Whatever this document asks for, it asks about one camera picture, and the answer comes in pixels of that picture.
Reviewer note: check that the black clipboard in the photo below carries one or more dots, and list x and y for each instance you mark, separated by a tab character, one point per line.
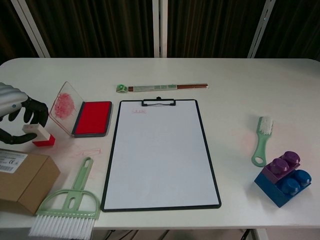
145	102

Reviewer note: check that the white metal frame post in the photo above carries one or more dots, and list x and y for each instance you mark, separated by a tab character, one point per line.
30	27
261	27
156	30

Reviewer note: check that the red ink pad clear lid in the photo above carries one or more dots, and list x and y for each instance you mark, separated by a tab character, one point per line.
93	117

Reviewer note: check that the purple toy building block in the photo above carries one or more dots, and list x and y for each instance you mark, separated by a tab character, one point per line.
280	165

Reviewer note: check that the small red stamp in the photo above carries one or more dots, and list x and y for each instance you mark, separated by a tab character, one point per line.
46	141

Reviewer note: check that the blue toy building block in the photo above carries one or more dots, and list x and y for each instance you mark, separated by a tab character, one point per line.
272	193

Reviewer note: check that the wide green brush white bristles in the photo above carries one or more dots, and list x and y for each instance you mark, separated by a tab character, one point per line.
80	180

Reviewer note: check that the white paper sheet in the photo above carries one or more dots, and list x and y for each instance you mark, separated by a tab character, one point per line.
160	155

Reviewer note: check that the brown cardboard box white label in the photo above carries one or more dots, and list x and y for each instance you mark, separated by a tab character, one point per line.
30	180

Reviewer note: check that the brown chopsticks in paper sleeve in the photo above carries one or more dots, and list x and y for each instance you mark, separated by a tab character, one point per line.
155	87

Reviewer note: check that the narrow green brush white bristles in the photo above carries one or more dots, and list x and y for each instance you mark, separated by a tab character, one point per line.
262	142

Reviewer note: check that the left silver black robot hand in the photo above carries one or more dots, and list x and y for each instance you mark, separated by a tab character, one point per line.
12	100

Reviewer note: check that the dark pleated curtain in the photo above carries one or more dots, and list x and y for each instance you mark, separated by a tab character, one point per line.
100	25

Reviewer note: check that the green white folded wrapper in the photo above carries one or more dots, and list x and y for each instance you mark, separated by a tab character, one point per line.
121	88

